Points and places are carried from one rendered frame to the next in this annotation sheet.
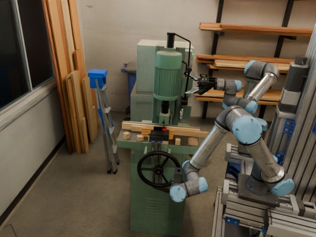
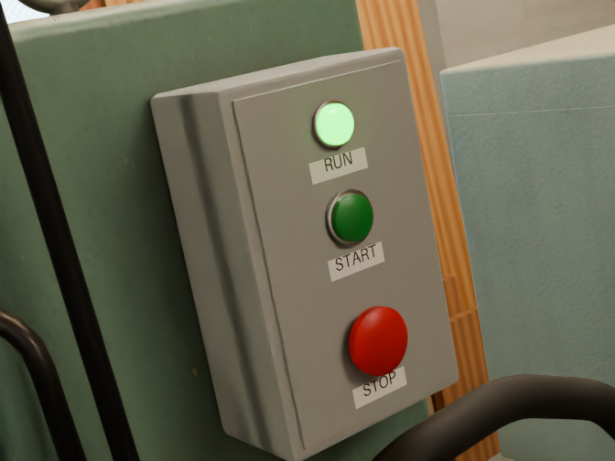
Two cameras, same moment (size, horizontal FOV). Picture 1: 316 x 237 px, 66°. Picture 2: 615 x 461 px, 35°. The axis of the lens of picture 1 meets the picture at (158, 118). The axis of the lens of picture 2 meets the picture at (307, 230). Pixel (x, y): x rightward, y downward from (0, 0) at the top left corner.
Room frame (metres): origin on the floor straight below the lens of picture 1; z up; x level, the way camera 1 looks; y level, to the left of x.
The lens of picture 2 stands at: (1.68, -0.55, 1.50)
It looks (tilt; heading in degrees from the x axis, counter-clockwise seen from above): 12 degrees down; 52
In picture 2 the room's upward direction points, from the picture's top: 11 degrees counter-clockwise
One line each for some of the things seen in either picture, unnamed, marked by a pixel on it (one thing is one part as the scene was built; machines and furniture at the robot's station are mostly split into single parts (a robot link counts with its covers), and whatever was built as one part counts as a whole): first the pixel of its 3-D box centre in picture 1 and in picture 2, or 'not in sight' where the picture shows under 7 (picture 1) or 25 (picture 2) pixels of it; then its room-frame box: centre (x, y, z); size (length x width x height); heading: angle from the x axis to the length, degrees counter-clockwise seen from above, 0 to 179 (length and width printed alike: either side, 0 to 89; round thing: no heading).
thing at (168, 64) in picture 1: (167, 75); not in sight; (1.63, -0.05, 1.35); 0.18 x 0.18 x 0.31
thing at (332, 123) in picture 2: not in sight; (336, 123); (1.94, -0.24, 1.46); 0.02 x 0.01 x 0.02; 176
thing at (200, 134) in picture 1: (170, 131); not in sight; (1.63, -0.10, 0.92); 0.60 x 0.02 x 0.04; 86
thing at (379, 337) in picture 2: not in sight; (379, 340); (1.94, -0.24, 1.36); 0.03 x 0.01 x 0.03; 176
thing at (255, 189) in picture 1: (259, 180); not in sight; (1.17, -0.63, 0.87); 0.15 x 0.15 x 0.10
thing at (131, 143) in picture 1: (158, 143); not in sight; (1.53, -0.02, 0.87); 0.61 x 0.30 x 0.06; 86
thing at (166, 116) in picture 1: (164, 117); not in sight; (1.65, -0.05, 1.03); 0.14 x 0.07 x 0.09; 176
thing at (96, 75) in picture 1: (105, 123); not in sight; (2.36, 0.57, 0.58); 0.27 x 0.25 x 1.16; 90
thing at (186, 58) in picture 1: (187, 60); (312, 245); (1.94, -0.21, 1.40); 0.10 x 0.06 x 0.16; 176
